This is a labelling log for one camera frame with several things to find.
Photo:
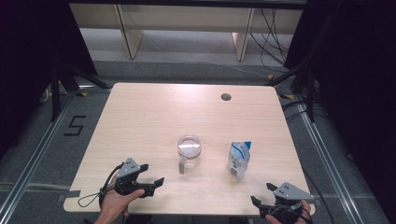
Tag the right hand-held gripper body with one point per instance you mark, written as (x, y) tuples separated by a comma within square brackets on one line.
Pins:
[(291, 193)]

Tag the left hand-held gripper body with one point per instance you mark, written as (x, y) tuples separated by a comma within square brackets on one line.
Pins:
[(128, 168)]

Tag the white and blue pouch bag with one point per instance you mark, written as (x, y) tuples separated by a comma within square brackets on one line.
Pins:
[(239, 160)]

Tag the clear plastic jar lid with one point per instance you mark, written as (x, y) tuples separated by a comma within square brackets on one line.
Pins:
[(189, 145)]

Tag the person's right hand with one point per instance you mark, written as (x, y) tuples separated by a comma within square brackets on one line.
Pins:
[(307, 211)]

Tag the person's left hand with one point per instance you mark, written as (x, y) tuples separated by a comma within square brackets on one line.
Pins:
[(116, 203)]

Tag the grey tape strip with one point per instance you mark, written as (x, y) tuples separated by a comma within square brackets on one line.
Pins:
[(70, 194)]

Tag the yellow black tape piece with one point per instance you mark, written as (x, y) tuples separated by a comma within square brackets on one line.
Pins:
[(82, 93), (286, 96)]

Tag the black metal stand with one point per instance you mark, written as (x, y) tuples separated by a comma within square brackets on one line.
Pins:
[(309, 93), (56, 93)]

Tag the dark curtain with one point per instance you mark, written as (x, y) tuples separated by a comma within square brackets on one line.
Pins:
[(358, 77), (28, 62)]

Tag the metal floor rail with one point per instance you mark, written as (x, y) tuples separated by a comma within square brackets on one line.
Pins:
[(330, 161), (34, 155)]

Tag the light wooden desk frame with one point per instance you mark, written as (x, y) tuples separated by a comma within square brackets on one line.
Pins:
[(186, 18)]

